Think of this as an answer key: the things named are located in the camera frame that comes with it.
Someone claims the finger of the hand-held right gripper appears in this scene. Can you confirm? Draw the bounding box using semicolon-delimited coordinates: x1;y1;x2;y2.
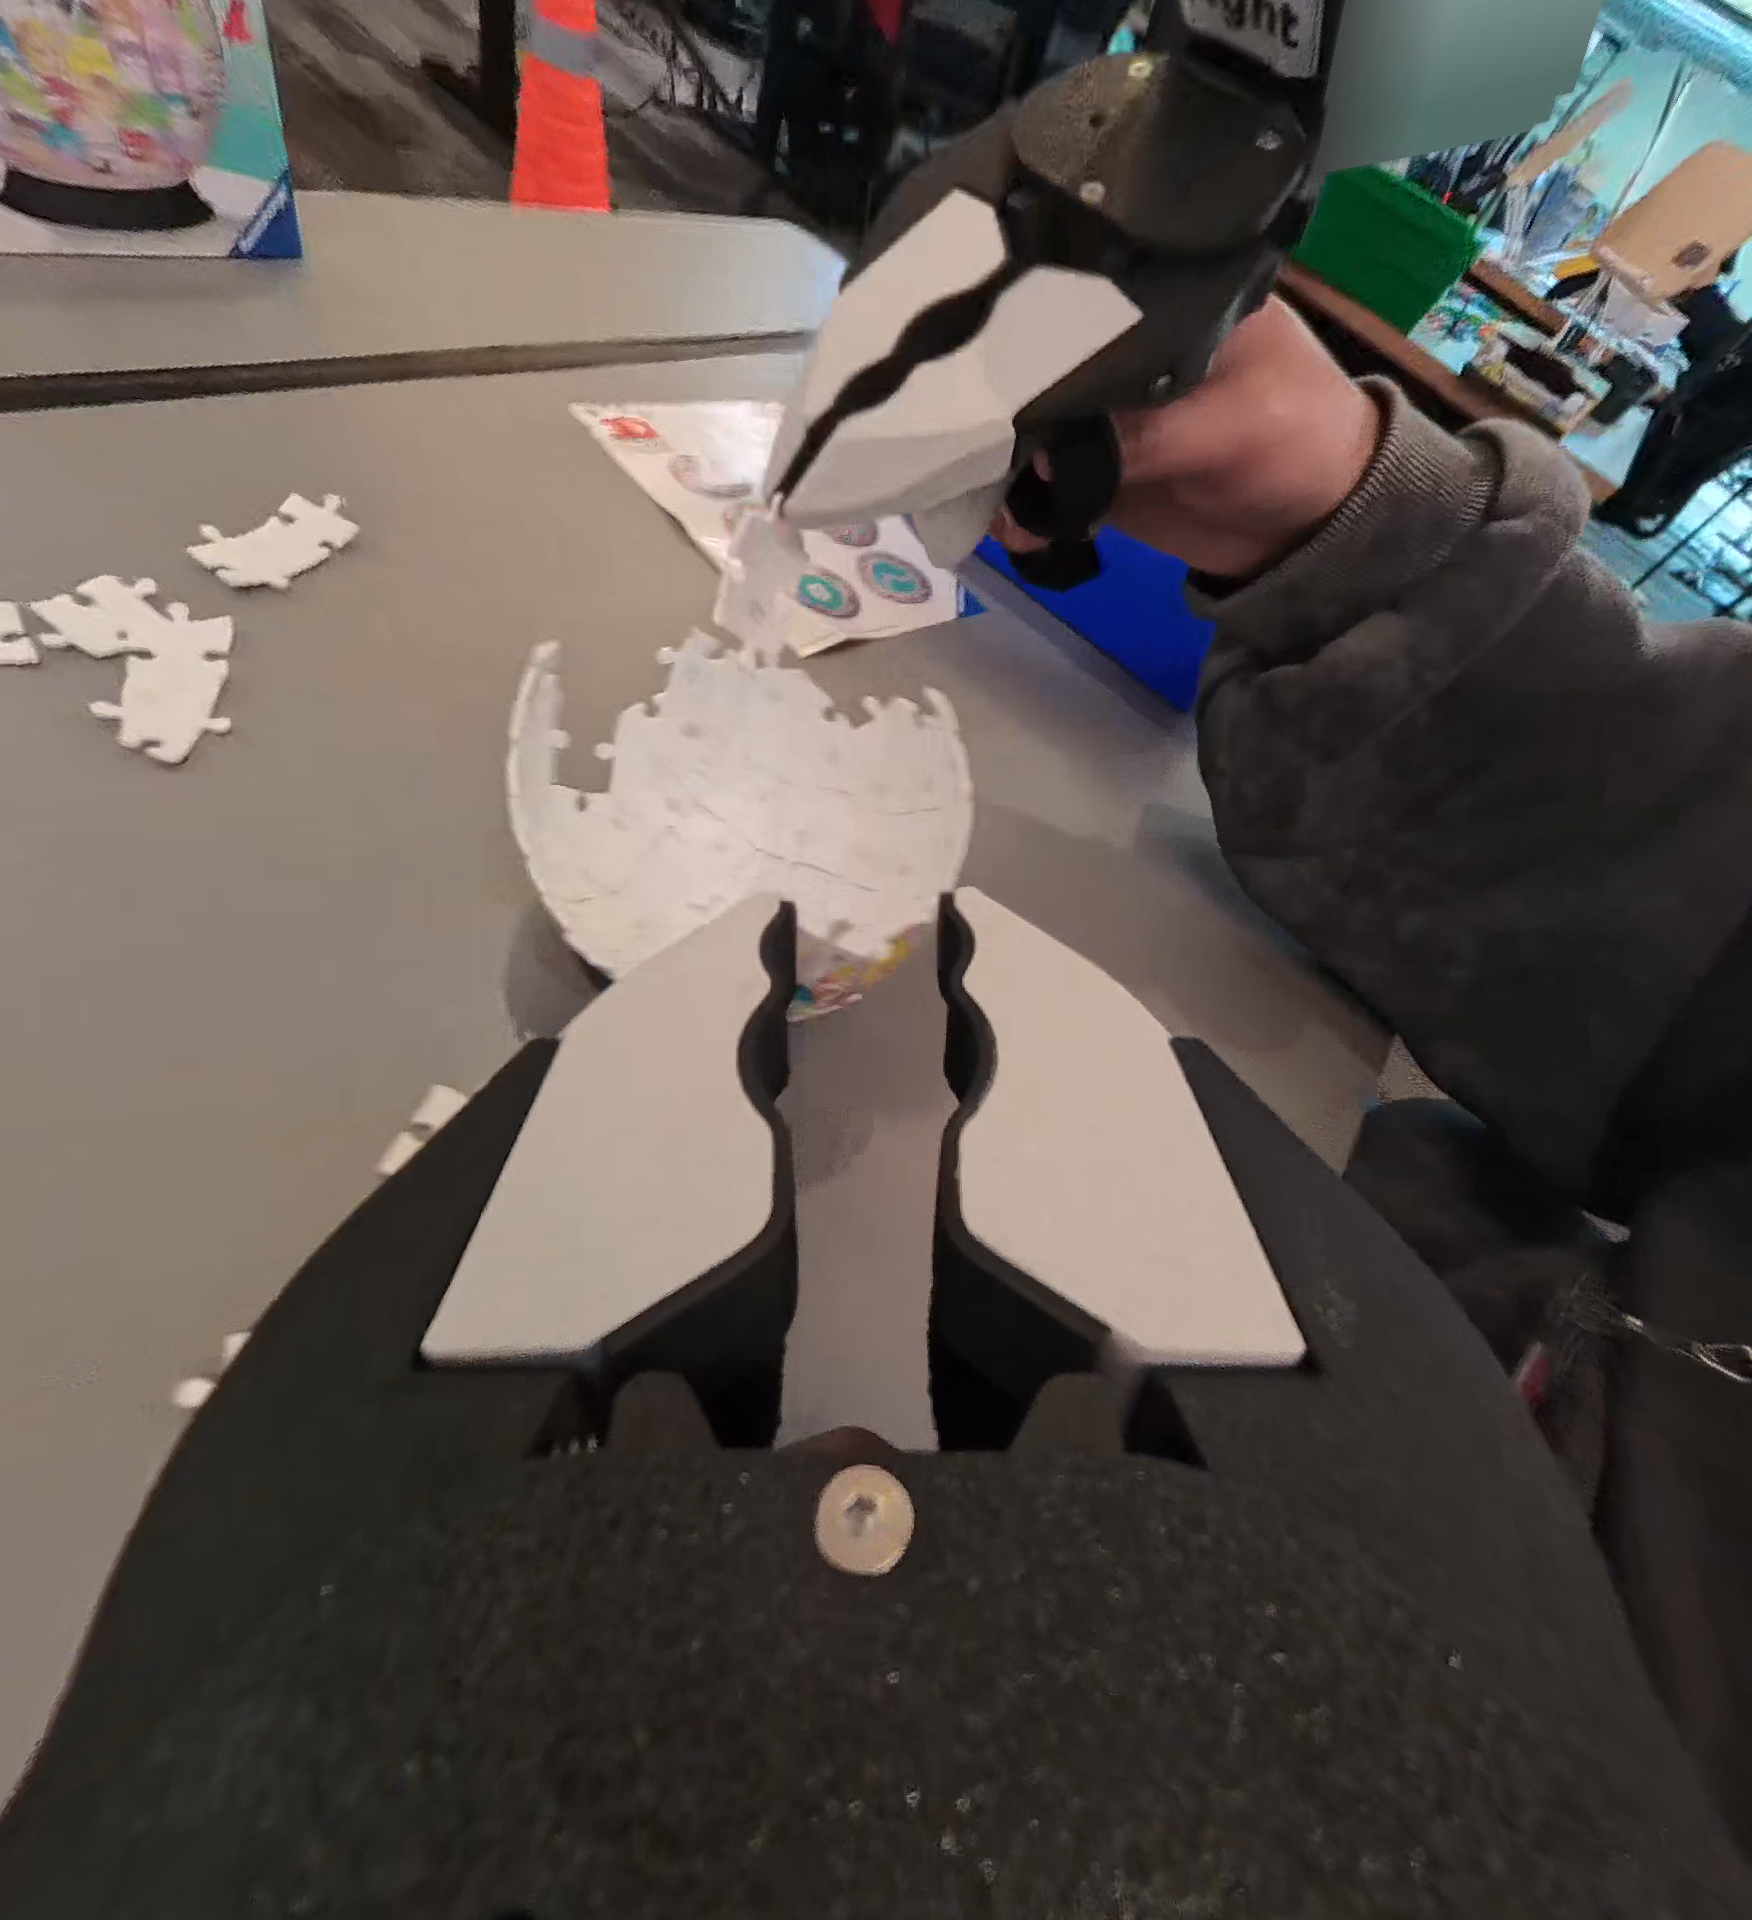
775;268;1146;563
765;195;1028;505

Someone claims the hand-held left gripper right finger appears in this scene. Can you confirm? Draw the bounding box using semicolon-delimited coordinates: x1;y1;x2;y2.
929;886;1309;1453

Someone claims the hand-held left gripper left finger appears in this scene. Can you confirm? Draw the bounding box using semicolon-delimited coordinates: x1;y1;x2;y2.
420;893;801;1451

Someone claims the single white puzzle piece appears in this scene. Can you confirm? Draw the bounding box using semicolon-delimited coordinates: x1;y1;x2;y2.
713;503;822;666

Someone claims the colourful puzzle ball shell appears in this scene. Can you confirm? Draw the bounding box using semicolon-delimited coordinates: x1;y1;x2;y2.
505;630;977;1026

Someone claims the puzzle pieces group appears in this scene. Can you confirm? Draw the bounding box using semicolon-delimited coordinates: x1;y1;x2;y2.
0;492;473;1415

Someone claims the person's right forearm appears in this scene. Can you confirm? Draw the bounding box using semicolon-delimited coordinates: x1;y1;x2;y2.
1190;374;1752;1216

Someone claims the puzzle ball cardboard box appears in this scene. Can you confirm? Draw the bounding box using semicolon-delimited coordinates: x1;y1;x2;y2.
0;0;306;261

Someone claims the person's right hand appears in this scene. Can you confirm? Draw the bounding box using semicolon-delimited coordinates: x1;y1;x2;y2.
1115;291;1385;581

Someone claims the green plastic crate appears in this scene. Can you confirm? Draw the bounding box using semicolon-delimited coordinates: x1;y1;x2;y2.
1295;165;1487;334

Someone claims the blue plastic bin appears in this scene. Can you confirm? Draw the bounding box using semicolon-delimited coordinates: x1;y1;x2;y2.
974;525;1217;709

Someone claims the printed instruction sheet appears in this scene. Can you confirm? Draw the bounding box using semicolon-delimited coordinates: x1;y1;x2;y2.
567;398;987;662

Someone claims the orange traffic cone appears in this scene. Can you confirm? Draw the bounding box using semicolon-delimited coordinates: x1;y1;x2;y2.
509;0;617;210

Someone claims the person's dark clothing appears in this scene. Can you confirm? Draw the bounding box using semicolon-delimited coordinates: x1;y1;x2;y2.
1342;1095;1752;1920

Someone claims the black lanyard strap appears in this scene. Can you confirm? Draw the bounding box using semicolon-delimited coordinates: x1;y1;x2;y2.
1558;1280;1752;1404

